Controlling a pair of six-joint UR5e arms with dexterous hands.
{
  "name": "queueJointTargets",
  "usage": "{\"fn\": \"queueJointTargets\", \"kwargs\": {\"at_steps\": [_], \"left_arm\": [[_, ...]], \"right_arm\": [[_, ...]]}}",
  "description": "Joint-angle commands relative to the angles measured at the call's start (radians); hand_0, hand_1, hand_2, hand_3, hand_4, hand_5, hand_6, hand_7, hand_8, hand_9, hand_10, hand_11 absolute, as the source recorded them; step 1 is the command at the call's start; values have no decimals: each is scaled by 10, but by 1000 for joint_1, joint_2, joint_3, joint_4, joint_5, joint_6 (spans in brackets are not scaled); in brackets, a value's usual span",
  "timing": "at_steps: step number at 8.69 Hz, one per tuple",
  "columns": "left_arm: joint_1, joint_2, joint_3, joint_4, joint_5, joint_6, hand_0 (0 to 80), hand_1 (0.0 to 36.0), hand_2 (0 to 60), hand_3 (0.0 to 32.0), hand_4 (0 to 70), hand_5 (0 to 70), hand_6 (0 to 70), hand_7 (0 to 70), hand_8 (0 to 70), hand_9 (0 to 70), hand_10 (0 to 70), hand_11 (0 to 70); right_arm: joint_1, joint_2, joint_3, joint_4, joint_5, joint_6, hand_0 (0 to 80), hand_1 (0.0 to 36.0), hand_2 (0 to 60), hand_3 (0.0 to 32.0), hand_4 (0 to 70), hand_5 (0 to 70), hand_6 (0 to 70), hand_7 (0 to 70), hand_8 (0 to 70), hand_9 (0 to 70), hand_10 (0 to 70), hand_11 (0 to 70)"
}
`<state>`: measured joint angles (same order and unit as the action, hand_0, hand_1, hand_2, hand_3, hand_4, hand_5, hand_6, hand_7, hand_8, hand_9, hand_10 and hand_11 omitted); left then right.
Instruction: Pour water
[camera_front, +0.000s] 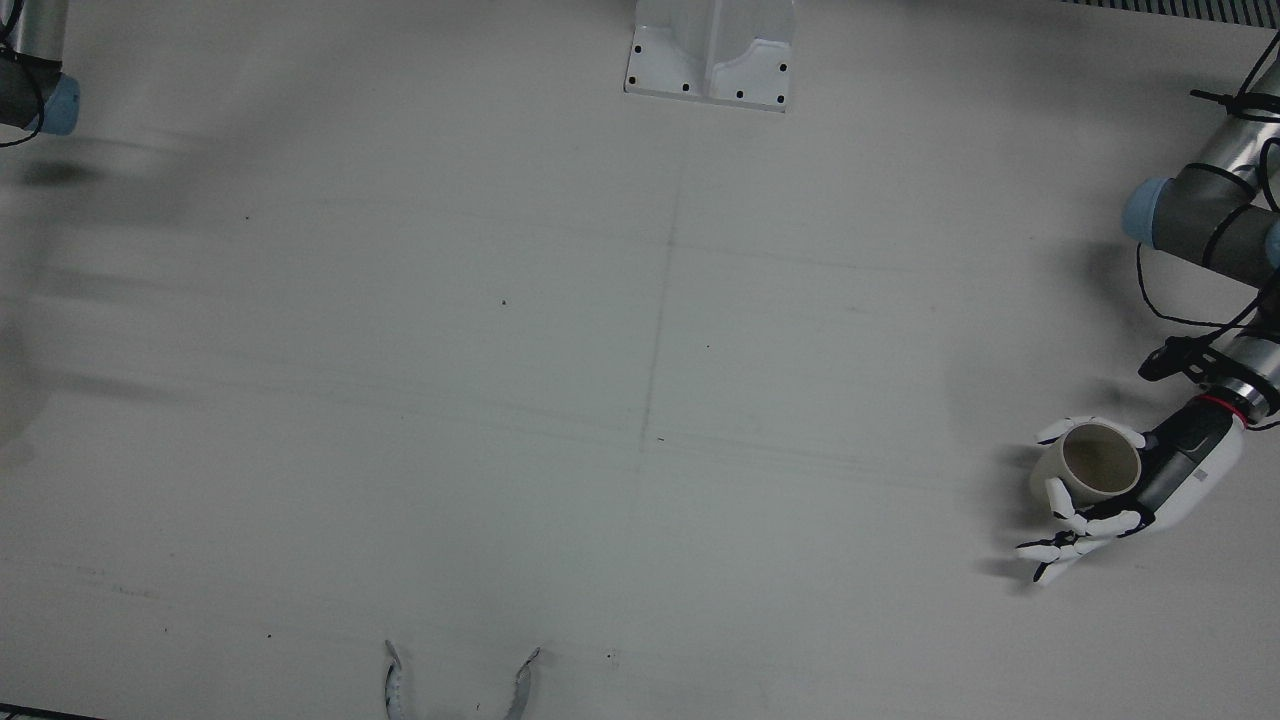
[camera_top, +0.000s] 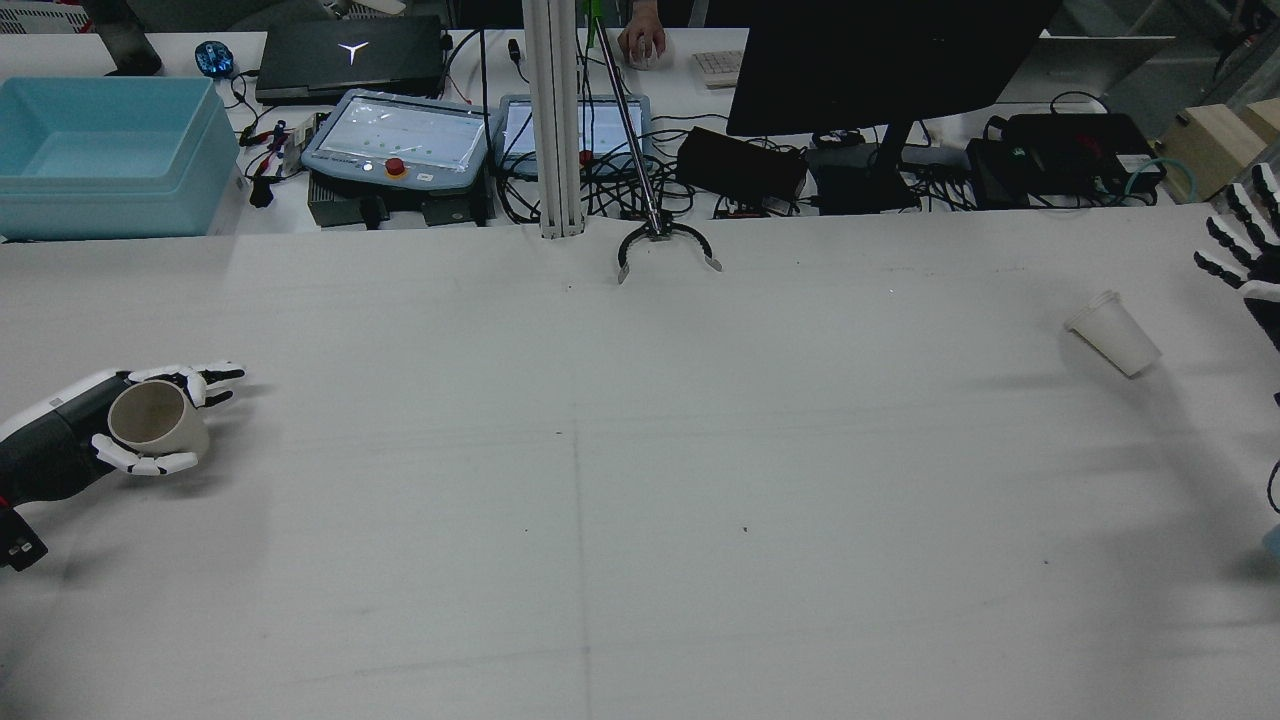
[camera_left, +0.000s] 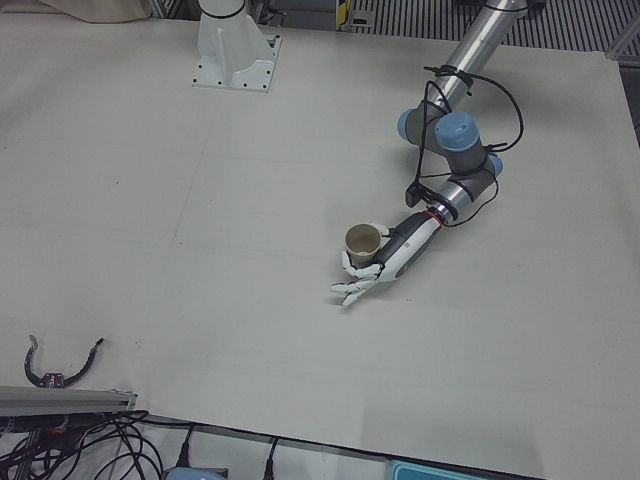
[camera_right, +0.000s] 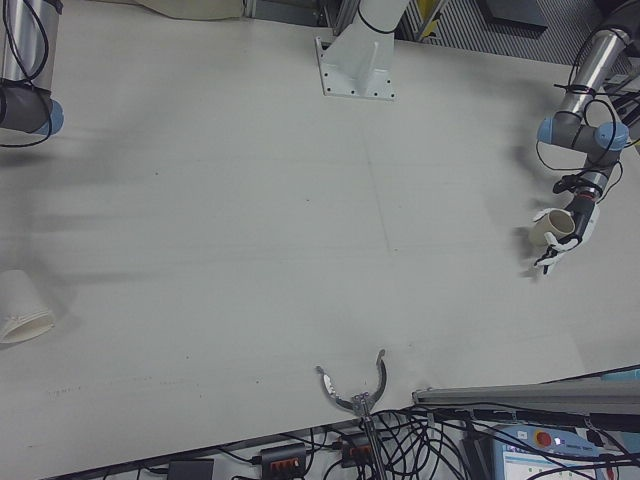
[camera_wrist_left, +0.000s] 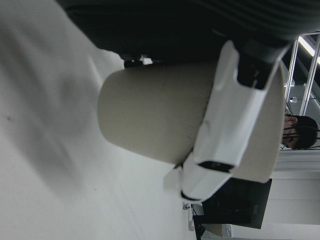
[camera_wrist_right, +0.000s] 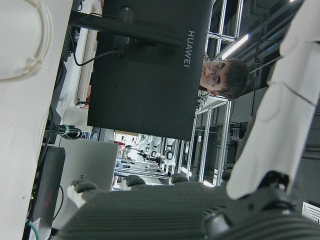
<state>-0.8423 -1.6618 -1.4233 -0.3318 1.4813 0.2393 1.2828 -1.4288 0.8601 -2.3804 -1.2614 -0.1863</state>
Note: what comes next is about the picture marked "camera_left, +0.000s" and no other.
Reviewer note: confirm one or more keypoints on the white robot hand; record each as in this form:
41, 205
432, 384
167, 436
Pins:
407, 245

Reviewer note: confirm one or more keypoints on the yellow black striped sign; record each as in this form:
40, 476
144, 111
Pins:
342, 10

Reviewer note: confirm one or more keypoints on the beige paper cup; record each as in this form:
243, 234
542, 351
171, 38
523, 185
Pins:
362, 240

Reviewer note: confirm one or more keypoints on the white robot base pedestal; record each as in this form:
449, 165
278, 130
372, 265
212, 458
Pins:
225, 50

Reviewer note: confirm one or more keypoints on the blue-grey device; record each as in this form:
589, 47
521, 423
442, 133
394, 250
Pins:
195, 474

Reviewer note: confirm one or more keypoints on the aluminium frame profile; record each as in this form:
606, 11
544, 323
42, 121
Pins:
622, 45

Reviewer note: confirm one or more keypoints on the curved black flexible band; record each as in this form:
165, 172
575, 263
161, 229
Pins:
50, 381

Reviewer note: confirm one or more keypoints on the striped metal floor grating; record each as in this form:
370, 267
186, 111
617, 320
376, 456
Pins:
400, 20

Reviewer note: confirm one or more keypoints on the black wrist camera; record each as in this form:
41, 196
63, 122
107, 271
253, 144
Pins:
414, 195

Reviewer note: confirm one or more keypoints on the blue plastic box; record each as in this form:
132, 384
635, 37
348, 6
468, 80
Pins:
435, 471

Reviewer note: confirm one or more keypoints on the aluminium profile rail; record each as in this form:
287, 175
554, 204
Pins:
60, 398

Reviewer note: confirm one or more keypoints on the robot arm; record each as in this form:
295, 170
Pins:
460, 140

